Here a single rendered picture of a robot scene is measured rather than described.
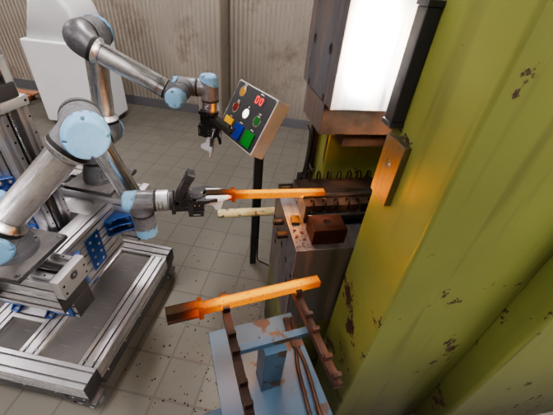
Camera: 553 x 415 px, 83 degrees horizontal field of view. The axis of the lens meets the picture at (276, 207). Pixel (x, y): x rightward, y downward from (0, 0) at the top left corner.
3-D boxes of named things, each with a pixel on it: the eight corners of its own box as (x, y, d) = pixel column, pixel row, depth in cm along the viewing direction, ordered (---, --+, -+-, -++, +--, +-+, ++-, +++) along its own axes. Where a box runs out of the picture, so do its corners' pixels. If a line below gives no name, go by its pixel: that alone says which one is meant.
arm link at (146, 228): (153, 220, 124) (149, 198, 118) (161, 237, 117) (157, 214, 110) (132, 226, 121) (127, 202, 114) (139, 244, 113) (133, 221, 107)
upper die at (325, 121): (318, 134, 96) (323, 104, 91) (303, 110, 112) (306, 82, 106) (439, 134, 104) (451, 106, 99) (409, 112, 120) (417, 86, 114)
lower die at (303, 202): (303, 222, 118) (306, 204, 113) (291, 192, 133) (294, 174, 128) (403, 216, 126) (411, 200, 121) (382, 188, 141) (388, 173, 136)
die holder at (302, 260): (283, 325, 132) (296, 251, 106) (269, 259, 162) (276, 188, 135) (403, 311, 143) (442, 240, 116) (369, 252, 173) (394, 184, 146)
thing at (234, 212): (218, 221, 164) (217, 212, 161) (217, 214, 168) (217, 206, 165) (299, 216, 172) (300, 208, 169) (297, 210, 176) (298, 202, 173)
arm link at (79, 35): (49, 14, 103) (188, 92, 118) (67, 10, 112) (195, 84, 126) (45, 47, 110) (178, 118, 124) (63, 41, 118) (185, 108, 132)
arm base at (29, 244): (-26, 261, 103) (-42, 240, 97) (12, 231, 115) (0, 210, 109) (16, 270, 102) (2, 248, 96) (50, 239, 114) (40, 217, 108)
